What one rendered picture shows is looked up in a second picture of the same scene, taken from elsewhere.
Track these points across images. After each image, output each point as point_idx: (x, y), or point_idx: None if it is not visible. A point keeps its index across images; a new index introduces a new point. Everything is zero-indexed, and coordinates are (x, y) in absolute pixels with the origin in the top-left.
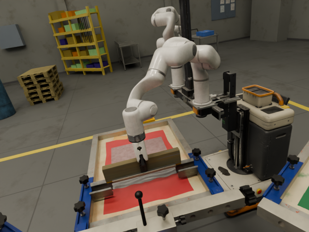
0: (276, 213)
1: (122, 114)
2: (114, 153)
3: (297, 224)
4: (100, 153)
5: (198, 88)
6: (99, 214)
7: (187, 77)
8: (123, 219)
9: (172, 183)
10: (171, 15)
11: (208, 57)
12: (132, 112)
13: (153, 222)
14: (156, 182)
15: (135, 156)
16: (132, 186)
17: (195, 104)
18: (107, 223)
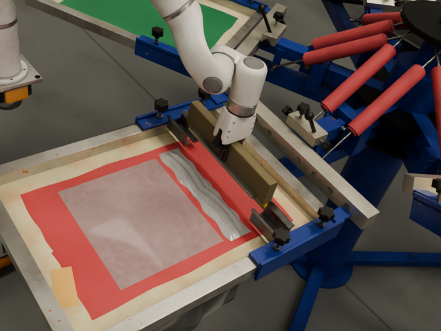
0: None
1: (263, 75)
2: (141, 271)
3: (247, 52)
4: (147, 307)
5: (16, 38)
6: (296, 226)
7: None
8: (310, 162)
9: (205, 154)
10: None
11: None
12: (261, 60)
13: (308, 125)
14: (207, 173)
15: (146, 222)
16: (229, 201)
17: (20, 79)
18: (310, 196)
